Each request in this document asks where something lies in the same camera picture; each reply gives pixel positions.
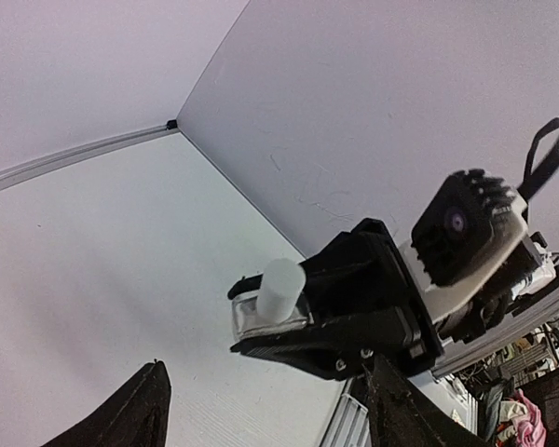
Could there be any white nail polish cap brush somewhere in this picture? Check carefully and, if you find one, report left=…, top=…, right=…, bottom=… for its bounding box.
left=256, top=258, right=307, bottom=324

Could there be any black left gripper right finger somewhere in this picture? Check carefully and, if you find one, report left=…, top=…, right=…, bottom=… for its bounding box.
left=364, top=354, right=487, bottom=447

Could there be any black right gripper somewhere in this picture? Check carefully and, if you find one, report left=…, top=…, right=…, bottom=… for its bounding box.
left=227, top=218, right=443, bottom=381

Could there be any pink cloth clutter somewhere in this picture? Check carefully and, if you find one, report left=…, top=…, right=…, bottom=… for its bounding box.
left=493, top=389, right=547, bottom=447

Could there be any black right camera cable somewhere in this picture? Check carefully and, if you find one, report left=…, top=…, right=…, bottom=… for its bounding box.
left=516, top=116, right=559, bottom=206

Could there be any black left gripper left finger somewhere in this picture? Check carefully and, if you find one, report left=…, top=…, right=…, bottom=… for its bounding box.
left=47, top=360, right=171, bottom=447

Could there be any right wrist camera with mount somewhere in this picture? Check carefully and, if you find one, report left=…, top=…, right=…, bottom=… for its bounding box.
left=399, top=169, right=527, bottom=323

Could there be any aluminium table edge rail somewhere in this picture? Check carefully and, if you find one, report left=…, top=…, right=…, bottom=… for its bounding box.
left=0, top=119, right=178, bottom=191

